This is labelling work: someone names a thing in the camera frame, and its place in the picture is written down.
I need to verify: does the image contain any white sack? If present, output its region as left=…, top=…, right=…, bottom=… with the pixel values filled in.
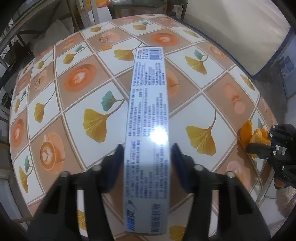
left=30, top=19, right=70, bottom=54

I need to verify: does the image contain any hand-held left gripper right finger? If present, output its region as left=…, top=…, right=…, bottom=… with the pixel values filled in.
left=171, top=144, right=271, bottom=241

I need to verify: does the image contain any orange peel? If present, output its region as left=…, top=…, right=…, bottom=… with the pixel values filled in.
left=239, top=120, right=254, bottom=145
left=251, top=128, right=270, bottom=146

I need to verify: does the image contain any long white toothpaste box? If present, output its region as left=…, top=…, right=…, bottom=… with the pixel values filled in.
left=124, top=47, right=172, bottom=235

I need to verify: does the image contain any white mattress with blue edge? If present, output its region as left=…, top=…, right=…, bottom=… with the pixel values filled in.
left=184, top=0, right=292, bottom=77

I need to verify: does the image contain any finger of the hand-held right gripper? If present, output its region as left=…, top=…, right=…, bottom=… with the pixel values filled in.
left=245, top=144, right=278, bottom=160
left=268, top=124, right=296, bottom=145

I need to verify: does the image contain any blue wall poster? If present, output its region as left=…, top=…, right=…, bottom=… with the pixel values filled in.
left=276, top=56, right=292, bottom=77

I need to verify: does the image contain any leaf patterned tablecloth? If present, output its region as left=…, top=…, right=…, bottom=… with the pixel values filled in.
left=9, top=14, right=279, bottom=241

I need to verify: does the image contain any person's leg in cream pants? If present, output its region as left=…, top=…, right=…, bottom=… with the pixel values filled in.
left=275, top=187, right=296, bottom=219

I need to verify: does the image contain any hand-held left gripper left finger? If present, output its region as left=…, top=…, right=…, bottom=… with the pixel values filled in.
left=28, top=144, right=125, bottom=241

